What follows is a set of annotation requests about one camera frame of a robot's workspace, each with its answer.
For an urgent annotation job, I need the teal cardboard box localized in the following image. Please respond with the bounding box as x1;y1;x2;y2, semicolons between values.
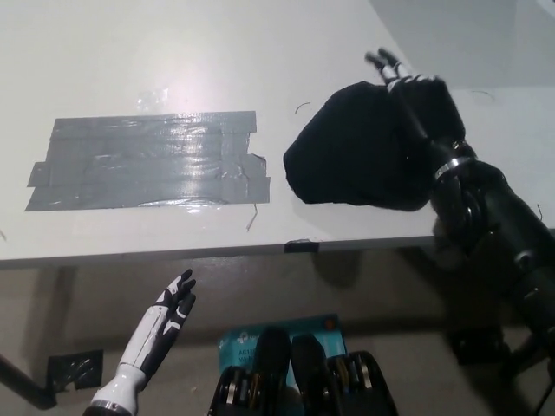
216;314;348;391

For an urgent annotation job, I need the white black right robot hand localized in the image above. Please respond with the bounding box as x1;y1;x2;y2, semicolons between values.
365;46;474;175

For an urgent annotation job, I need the black t-shirt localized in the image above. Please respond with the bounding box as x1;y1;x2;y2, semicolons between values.
282;79;468;214

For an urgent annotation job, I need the grey duct tape patch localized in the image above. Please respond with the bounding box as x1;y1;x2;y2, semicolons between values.
23;110;271;213

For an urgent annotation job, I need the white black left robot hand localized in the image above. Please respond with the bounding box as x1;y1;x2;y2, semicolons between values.
91;268;198;408

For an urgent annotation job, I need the small black edge tape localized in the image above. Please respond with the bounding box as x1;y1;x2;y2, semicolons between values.
283;237;321;255

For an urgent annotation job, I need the black floor tape piece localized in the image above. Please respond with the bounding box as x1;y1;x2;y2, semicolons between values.
47;349;105;392

